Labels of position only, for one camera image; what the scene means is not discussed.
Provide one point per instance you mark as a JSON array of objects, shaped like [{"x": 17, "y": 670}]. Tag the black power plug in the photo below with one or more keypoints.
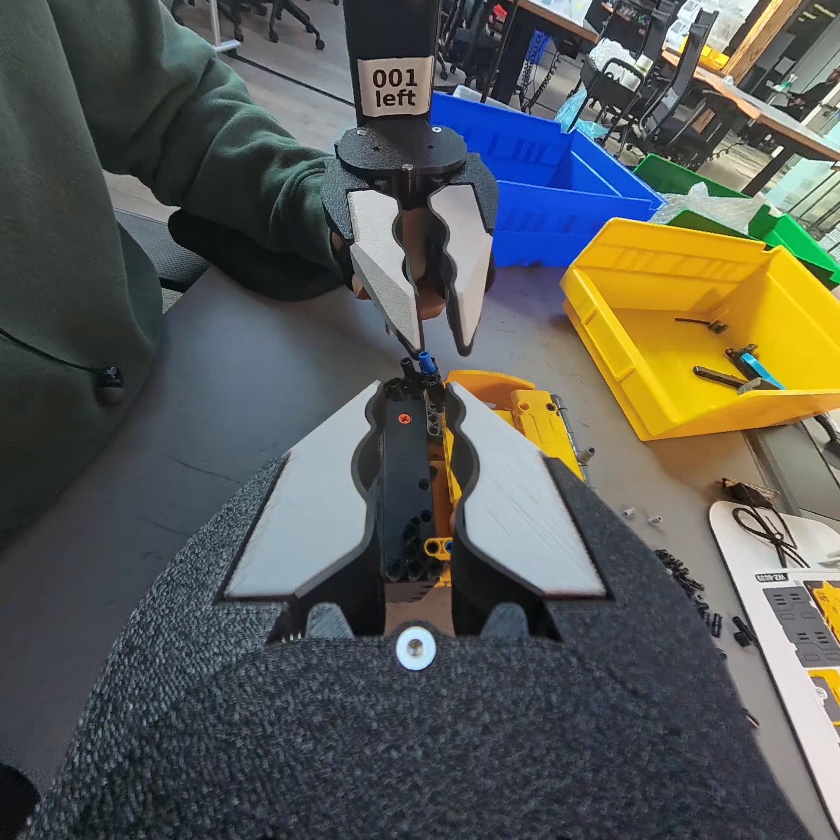
[{"x": 745, "y": 491}]

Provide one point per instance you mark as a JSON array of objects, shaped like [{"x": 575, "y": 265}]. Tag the black office chair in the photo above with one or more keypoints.
[
  {"x": 295, "y": 19},
  {"x": 682, "y": 98},
  {"x": 610, "y": 85},
  {"x": 472, "y": 39}
]

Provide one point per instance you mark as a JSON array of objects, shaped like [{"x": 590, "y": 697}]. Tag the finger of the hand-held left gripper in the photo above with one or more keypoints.
[
  {"x": 377, "y": 256},
  {"x": 472, "y": 262}
]

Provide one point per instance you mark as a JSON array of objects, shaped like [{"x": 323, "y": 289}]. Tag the yellow lego vehicle model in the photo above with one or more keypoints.
[{"x": 407, "y": 472}]

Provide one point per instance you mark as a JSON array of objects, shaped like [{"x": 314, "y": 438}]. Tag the yellow plastic bin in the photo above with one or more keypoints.
[{"x": 610, "y": 295}]

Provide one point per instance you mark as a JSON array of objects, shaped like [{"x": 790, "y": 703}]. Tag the black lego beam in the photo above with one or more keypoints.
[{"x": 718, "y": 375}]

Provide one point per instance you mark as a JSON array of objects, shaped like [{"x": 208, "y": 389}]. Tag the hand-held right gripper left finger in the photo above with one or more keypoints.
[{"x": 308, "y": 525}]

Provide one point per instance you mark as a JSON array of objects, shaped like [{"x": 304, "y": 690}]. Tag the black curved tool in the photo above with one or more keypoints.
[{"x": 830, "y": 436}]

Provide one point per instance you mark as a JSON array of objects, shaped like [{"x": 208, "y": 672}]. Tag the white book stand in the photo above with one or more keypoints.
[{"x": 741, "y": 544}]

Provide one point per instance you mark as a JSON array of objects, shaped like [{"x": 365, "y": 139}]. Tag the green plastic bin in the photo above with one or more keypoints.
[
  {"x": 676, "y": 177},
  {"x": 800, "y": 249}
]

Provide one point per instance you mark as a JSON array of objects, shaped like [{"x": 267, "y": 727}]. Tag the pile of small lego pins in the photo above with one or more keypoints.
[{"x": 689, "y": 581}]

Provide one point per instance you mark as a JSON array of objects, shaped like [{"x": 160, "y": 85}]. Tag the blue plastic bin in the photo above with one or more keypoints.
[
  {"x": 472, "y": 131},
  {"x": 590, "y": 229}
]

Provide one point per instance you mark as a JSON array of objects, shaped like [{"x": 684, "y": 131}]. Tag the black lego connector assembly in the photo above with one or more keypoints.
[{"x": 420, "y": 364}]

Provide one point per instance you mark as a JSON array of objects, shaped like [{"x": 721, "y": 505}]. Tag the clear plastic bag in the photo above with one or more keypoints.
[{"x": 715, "y": 210}]

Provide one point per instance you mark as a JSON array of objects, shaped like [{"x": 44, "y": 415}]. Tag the thin black lego axle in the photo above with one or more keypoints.
[{"x": 702, "y": 323}]

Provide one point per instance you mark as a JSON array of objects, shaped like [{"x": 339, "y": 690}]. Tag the long wooden desk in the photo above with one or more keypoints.
[{"x": 774, "y": 121}]

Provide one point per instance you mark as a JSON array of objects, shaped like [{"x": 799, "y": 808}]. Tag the person's left forearm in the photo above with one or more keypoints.
[{"x": 197, "y": 131}]

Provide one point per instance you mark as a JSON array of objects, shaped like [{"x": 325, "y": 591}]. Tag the grey chair seat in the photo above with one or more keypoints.
[{"x": 164, "y": 249}]

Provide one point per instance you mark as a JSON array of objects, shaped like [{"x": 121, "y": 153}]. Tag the light blue lego piece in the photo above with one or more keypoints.
[{"x": 758, "y": 371}]

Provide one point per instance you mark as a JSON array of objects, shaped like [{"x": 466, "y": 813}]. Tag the person's left hand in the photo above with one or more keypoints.
[{"x": 426, "y": 289}]

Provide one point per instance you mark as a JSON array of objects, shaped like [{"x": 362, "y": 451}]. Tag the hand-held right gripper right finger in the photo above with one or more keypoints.
[{"x": 525, "y": 525}]

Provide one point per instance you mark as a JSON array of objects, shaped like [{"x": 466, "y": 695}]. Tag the dark flat panel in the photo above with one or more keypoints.
[{"x": 794, "y": 466}]

